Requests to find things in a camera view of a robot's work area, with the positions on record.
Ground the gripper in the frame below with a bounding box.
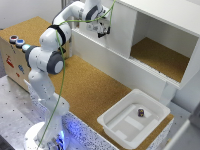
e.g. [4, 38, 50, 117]
[87, 18, 110, 35]

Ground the white sliding door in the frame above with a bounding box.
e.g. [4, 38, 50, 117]
[99, 0, 138, 60]

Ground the white cabinet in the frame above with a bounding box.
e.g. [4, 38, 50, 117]
[71, 0, 200, 108]

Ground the green button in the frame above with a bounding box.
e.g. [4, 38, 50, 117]
[21, 44, 32, 53]

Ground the blue button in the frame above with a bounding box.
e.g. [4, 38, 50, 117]
[15, 38, 26, 48]

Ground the red button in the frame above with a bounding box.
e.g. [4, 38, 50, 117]
[9, 35, 19, 44]

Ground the purple block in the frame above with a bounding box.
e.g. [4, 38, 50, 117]
[137, 108, 146, 118]

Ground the white plastic box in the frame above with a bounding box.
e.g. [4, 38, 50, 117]
[96, 88, 172, 150]

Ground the green cable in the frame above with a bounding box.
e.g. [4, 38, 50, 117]
[35, 0, 118, 150]

